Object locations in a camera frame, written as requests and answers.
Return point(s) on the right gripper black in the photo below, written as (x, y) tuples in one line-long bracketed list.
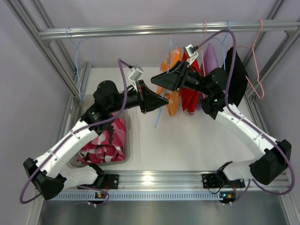
[(183, 76)]

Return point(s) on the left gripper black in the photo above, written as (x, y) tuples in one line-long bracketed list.
[(142, 96)]

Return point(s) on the orange white trousers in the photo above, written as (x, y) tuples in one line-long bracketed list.
[(173, 97)]

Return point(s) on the pink camouflage trousers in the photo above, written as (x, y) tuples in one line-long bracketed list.
[(107, 147)]

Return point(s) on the light blue wire hanger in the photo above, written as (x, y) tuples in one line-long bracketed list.
[(78, 65)]

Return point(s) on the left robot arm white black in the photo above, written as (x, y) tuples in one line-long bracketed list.
[(50, 174)]

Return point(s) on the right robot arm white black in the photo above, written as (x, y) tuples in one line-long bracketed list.
[(270, 155)]

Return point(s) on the red trousers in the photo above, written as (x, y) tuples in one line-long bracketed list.
[(189, 98)]

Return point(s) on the lilac trousers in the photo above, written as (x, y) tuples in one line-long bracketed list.
[(211, 58)]

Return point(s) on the blue hanger under lilac trousers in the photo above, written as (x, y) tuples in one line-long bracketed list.
[(222, 43)]

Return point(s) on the clear plastic bin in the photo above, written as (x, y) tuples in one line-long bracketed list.
[(78, 109)]

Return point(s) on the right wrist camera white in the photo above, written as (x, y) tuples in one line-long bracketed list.
[(191, 53)]

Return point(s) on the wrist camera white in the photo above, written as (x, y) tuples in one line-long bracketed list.
[(135, 72), (191, 53)]

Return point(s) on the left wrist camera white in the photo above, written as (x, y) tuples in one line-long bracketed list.
[(135, 72)]

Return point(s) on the aluminium hanging rail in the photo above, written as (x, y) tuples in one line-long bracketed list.
[(168, 29)]

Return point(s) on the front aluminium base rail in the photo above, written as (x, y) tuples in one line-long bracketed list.
[(159, 180)]

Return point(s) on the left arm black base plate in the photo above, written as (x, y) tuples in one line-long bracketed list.
[(107, 181)]

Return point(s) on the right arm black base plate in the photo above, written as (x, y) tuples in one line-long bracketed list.
[(218, 180)]

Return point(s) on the right aluminium frame post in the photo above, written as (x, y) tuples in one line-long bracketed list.
[(272, 46)]

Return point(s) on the aluminium frame post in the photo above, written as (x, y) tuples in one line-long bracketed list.
[(272, 46), (69, 76)]

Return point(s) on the grey slotted cable duct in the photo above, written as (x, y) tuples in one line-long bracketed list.
[(137, 196)]

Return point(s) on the left aluminium frame post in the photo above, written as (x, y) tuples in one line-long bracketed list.
[(69, 76)]

